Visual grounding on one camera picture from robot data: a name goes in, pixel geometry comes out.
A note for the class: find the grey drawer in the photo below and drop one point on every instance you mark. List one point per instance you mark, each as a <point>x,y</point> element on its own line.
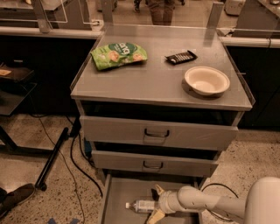
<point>155,133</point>
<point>132,162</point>
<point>123,188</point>

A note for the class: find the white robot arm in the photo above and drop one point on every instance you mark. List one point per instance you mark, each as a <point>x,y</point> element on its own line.
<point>262,205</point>

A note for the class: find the middle grey drawer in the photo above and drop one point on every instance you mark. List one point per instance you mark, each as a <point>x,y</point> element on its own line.
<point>132,162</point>

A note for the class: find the black candy bar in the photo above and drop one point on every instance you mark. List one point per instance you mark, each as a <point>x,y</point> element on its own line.
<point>181,57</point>

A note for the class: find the grey metal drawer cabinet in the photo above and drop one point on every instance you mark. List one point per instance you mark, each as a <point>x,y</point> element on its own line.
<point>155,90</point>

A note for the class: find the white paper bowl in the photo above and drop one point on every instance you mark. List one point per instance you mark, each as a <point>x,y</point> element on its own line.
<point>207,81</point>

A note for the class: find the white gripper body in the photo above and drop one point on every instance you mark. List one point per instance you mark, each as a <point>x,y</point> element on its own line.
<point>165,200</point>

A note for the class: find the dark shoe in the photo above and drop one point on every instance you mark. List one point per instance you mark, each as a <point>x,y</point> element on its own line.
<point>8,200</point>

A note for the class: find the clear plastic water bottle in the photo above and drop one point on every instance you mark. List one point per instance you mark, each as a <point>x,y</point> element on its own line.
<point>141,206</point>

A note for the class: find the dark side table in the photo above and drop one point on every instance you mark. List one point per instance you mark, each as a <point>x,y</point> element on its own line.
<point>15,86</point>

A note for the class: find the person legs in background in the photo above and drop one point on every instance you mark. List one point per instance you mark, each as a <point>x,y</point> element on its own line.
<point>161,11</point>

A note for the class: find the green snack bag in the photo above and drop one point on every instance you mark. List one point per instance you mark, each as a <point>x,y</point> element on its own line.
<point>117,55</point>

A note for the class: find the black stand leg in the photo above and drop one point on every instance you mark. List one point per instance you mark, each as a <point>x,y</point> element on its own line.
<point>41,181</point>

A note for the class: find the bottom grey drawer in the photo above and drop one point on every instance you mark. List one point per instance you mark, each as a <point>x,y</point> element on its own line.
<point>123,188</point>

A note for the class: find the top grey drawer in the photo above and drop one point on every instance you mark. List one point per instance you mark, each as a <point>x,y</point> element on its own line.
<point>155,133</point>

